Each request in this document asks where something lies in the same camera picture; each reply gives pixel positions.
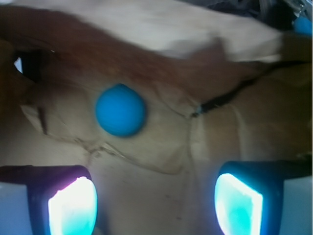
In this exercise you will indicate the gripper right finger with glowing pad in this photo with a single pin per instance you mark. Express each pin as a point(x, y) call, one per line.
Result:
point(265, 198)

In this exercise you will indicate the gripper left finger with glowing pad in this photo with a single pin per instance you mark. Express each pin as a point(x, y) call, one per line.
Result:
point(47, 200)

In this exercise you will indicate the blue rubber ball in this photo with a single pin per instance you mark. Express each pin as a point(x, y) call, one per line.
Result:
point(121, 111)

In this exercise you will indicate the brown paper bag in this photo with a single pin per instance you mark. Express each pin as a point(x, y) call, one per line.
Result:
point(217, 88)

